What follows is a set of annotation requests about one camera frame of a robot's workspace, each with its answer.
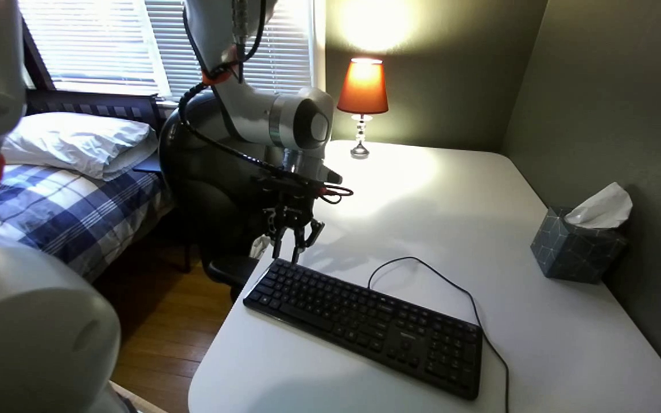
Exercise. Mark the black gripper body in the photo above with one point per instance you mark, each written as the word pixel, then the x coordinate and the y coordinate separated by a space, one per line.
pixel 289 204

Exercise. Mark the black computer keyboard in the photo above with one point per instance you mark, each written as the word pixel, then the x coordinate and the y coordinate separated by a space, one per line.
pixel 369 325

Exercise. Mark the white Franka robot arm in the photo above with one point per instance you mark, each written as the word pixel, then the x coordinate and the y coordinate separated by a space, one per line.
pixel 9 329

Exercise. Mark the white object beside chair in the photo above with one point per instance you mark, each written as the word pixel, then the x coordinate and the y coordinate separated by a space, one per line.
pixel 258 245

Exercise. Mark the black office chair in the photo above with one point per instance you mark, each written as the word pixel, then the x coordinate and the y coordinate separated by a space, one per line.
pixel 207 206

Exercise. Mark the orange shade table lamp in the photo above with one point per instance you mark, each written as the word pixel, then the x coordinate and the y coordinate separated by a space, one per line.
pixel 363 87

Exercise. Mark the white window blind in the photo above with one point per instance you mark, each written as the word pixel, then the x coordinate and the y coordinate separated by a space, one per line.
pixel 300 46
pixel 93 38

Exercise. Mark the blue plaid bed blanket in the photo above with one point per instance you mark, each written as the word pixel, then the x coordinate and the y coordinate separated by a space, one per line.
pixel 79 214

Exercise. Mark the white pillow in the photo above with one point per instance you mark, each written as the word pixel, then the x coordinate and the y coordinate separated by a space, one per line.
pixel 79 140

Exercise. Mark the dark bed headboard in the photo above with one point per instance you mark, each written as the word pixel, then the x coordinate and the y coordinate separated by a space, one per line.
pixel 93 104

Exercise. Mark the grey patterned tissue box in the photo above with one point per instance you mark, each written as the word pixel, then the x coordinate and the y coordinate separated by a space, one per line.
pixel 572 249

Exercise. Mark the white tissue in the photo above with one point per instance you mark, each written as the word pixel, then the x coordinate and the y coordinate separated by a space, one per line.
pixel 602 206

